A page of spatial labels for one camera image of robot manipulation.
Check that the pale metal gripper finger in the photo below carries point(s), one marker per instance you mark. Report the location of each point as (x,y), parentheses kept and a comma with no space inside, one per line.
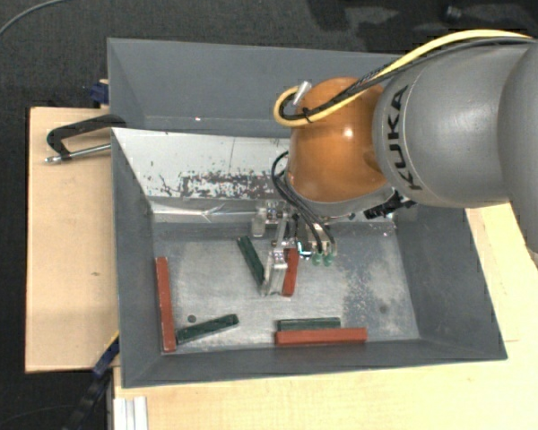
(280,262)
(267,280)

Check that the red-brown flat block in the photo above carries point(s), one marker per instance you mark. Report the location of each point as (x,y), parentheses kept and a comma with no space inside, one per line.
(291,276)
(320,336)
(165,303)

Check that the dark green flat block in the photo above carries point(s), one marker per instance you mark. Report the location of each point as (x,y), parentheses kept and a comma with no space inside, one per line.
(252,260)
(309,324)
(206,328)

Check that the grey metal bin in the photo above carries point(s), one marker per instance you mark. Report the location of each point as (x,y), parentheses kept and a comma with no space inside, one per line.
(215,285)

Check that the flat pale wood board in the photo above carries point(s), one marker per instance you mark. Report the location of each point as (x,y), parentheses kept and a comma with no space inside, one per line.
(72,240)

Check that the black cylinder on white bracket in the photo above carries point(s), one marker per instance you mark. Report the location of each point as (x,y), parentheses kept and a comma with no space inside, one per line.
(379,211)

